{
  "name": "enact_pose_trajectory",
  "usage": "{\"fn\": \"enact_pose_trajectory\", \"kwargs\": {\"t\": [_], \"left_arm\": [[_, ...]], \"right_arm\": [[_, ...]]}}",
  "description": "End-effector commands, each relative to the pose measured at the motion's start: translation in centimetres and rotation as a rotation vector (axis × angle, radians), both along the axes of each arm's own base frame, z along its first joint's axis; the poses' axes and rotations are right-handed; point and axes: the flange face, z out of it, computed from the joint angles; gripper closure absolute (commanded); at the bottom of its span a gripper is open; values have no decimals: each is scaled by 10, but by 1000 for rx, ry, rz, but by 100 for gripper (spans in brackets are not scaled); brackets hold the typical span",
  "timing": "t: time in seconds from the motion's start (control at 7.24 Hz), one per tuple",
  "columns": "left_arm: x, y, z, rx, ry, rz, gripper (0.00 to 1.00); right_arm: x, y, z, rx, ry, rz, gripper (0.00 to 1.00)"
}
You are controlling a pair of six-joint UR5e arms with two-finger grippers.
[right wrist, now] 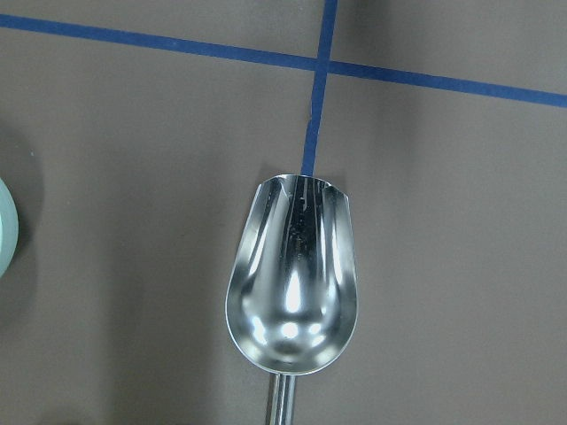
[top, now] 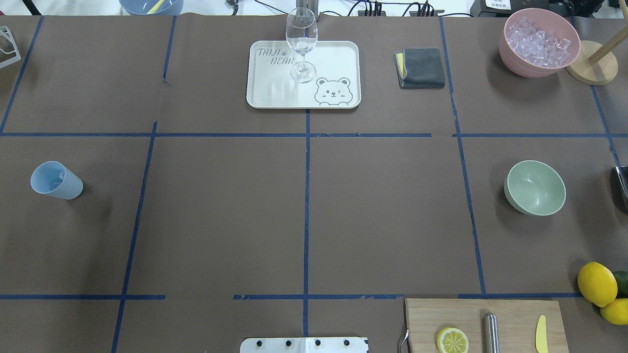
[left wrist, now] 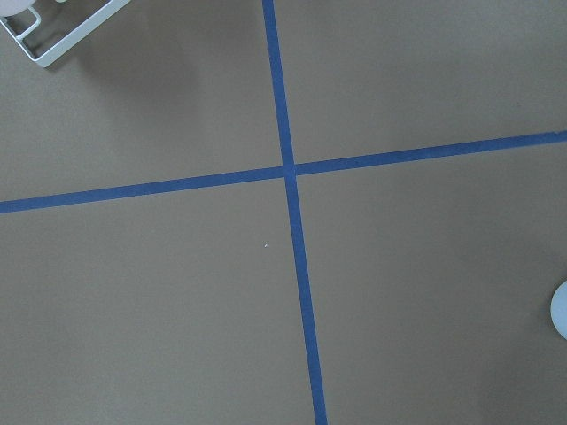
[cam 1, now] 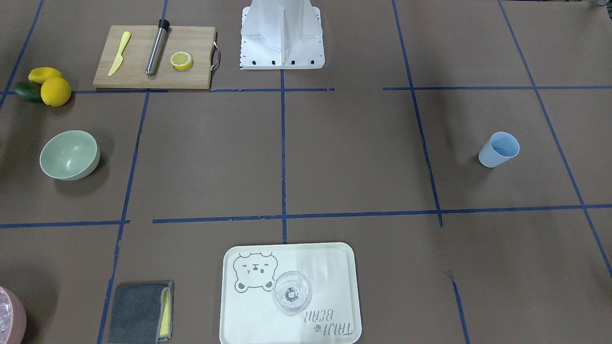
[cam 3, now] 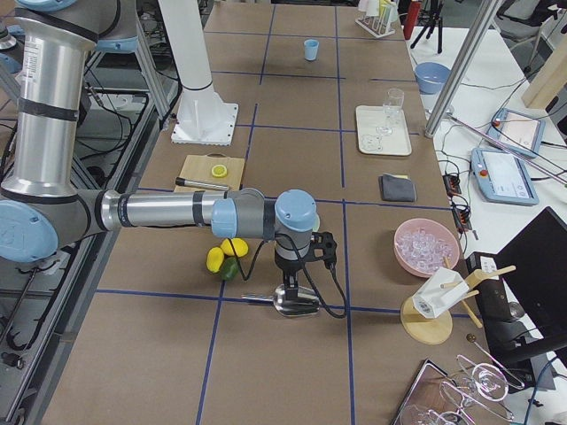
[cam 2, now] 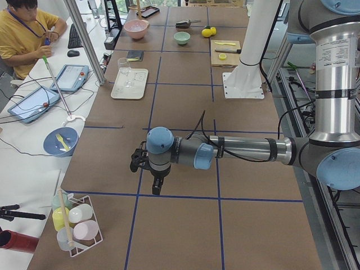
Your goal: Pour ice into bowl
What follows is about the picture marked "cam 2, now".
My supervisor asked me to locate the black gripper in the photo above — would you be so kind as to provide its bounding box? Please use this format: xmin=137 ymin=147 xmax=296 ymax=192
xmin=149 ymin=161 xmax=171 ymax=195

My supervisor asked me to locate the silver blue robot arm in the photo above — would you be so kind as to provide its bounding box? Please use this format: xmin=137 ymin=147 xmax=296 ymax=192
xmin=144 ymin=1 xmax=359 ymax=195

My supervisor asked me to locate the blue bowl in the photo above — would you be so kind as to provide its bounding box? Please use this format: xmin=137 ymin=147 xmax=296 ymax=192
xmin=43 ymin=127 xmax=79 ymax=158

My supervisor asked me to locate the green ceramic bowl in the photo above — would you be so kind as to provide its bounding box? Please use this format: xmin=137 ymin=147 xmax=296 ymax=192
xmin=173 ymin=31 xmax=191 ymax=45

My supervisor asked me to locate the pink bowl with ice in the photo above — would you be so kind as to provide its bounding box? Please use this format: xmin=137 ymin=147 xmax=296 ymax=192
xmin=124 ymin=20 xmax=150 ymax=39

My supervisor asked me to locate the white cup in rack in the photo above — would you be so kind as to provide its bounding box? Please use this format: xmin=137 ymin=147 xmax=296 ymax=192
xmin=69 ymin=204 xmax=93 ymax=223

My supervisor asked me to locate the pink cup in rack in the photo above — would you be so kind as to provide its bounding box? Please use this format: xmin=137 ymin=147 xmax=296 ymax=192
xmin=73 ymin=220 xmax=99 ymax=240

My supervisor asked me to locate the green cup in rack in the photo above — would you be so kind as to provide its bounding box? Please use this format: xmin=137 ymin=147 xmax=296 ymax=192
xmin=52 ymin=192 xmax=73 ymax=211

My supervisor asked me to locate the cream bear tray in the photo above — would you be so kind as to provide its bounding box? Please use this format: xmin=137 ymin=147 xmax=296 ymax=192
xmin=110 ymin=69 xmax=149 ymax=100

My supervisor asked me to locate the yellow plastic fork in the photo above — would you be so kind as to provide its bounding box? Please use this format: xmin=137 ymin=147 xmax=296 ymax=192
xmin=56 ymin=133 xmax=70 ymax=151

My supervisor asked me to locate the yellow cup in rack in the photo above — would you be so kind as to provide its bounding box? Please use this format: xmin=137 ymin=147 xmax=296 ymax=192
xmin=52 ymin=207 xmax=65 ymax=232

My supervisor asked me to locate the reacher grabber stick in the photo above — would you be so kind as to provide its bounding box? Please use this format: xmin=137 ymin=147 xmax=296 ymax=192
xmin=42 ymin=56 xmax=86 ymax=127

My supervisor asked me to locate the clear cup in rack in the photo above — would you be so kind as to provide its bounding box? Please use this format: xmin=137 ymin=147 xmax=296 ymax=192
xmin=56 ymin=227 xmax=75 ymax=251

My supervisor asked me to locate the clear wine glass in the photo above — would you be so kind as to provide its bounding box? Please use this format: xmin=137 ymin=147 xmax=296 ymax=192
xmin=118 ymin=57 xmax=132 ymax=88

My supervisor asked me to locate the grey folded cloth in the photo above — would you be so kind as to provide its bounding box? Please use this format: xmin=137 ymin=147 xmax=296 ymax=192
xmin=126 ymin=50 xmax=144 ymax=62

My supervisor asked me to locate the far teach pendant tablet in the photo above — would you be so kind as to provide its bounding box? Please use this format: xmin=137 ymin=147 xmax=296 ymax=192
xmin=56 ymin=64 xmax=89 ymax=92

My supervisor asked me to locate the teach pendant tablet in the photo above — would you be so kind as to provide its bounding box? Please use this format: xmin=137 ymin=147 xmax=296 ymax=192
xmin=7 ymin=87 xmax=60 ymax=124
xmin=56 ymin=64 xmax=89 ymax=92

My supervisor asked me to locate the lemon half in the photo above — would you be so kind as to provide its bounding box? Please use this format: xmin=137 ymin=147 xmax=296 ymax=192
xmin=218 ymin=53 xmax=227 ymax=60

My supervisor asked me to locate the wooden cutting board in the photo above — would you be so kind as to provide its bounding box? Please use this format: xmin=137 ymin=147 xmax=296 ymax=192
xmin=210 ymin=40 xmax=241 ymax=67

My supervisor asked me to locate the steel muddler black cap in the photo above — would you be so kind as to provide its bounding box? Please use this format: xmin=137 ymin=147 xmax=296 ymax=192
xmin=215 ymin=48 xmax=241 ymax=54

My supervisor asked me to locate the near teach pendant tablet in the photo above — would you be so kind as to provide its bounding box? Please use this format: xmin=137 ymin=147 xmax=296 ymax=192
xmin=7 ymin=87 xmax=60 ymax=124

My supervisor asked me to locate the yellow plastic knife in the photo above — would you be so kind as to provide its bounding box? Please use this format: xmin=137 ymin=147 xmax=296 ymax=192
xmin=214 ymin=42 xmax=236 ymax=46

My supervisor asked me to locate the black power box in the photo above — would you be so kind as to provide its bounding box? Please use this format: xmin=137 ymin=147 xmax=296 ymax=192
xmin=104 ymin=29 xmax=121 ymax=51

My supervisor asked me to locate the black computer mouse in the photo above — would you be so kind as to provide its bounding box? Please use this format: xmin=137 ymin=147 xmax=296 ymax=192
xmin=67 ymin=49 xmax=80 ymax=57

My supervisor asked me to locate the yellow lemon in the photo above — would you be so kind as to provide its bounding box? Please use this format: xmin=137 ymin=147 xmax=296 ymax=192
xmin=201 ymin=28 xmax=213 ymax=38
xmin=210 ymin=27 xmax=217 ymax=36

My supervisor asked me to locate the black tripod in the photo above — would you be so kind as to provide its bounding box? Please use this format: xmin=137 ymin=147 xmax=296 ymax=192
xmin=1 ymin=204 xmax=46 ymax=222

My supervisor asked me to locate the red cylinder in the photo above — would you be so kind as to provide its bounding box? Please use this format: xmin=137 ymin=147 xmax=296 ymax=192
xmin=1 ymin=230 xmax=39 ymax=253

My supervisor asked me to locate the black keyboard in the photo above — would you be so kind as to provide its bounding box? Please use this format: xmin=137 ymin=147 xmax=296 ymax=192
xmin=67 ymin=24 xmax=82 ymax=49

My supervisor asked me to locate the black tray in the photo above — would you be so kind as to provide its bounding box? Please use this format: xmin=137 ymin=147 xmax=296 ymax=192
xmin=140 ymin=6 xmax=160 ymax=19

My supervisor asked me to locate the wooden stand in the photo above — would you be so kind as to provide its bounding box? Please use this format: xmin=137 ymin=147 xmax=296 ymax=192
xmin=136 ymin=0 xmax=142 ymax=19

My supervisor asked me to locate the person in yellow shirt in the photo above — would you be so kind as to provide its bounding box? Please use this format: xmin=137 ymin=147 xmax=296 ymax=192
xmin=1 ymin=1 xmax=67 ymax=79

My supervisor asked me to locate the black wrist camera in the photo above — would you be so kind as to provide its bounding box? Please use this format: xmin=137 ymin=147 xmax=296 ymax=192
xmin=130 ymin=141 xmax=150 ymax=173

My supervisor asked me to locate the white wire cup rack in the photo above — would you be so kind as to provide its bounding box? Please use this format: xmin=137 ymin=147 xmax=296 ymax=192
xmin=56 ymin=190 xmax=103 ymax=258

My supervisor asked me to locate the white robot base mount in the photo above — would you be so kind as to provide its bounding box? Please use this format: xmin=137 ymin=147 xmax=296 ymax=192
xmin=223 ymin=0 xmax=282 ymax=99

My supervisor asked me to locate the aluminium frame post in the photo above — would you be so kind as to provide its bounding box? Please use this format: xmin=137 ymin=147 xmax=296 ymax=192
xmin=64 ymin=0 xmax=105 ymax=86

